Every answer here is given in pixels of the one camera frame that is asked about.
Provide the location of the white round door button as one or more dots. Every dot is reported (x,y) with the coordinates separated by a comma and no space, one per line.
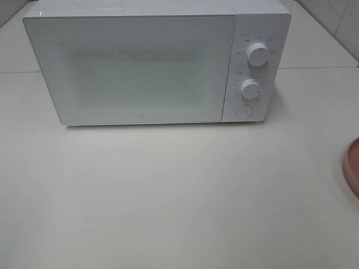
(244,111)

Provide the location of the pink round plate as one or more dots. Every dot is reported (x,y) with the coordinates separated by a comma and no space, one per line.
(351,166)

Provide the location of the white lower microwave knob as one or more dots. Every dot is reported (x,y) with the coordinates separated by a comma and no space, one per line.
(250,89)

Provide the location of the white microwave knob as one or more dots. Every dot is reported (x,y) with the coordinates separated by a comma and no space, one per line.
(257,53)
(250,89)

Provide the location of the white upper microwave knob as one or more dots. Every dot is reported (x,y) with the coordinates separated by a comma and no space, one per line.
(257,53)

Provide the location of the white microwave oven body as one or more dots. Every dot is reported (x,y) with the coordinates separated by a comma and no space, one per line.
(266,21)

